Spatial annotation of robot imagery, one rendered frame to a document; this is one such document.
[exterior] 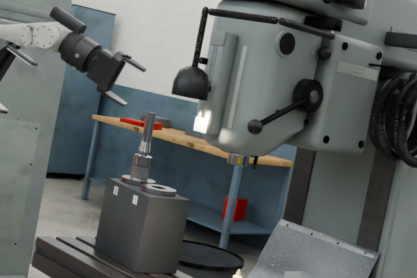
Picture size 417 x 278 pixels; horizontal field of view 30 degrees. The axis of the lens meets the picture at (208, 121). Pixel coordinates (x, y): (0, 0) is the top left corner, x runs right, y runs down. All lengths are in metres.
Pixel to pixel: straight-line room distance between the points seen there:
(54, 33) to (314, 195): 0.78
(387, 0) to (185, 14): 6.63
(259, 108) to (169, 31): 6.98
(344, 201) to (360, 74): 0.36
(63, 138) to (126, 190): 7.04
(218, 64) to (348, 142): 0.37
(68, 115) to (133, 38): 1.16
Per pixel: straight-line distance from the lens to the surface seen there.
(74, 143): 9.04
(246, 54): 1.56
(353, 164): 1.93
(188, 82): 1.48
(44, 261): 2.03
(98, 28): 9.02
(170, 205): 1.87
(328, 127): 1.68
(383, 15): 1.80
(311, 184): 2.00
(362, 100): 1.76
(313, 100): 1.60
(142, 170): 1.96
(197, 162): 7.91
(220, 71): 1.56
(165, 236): 1.88
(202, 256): 3.96
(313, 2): 1.59
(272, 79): 1.56
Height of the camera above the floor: 1.45
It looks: 3 degrees down
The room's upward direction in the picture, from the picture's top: 11 degrees clockwise
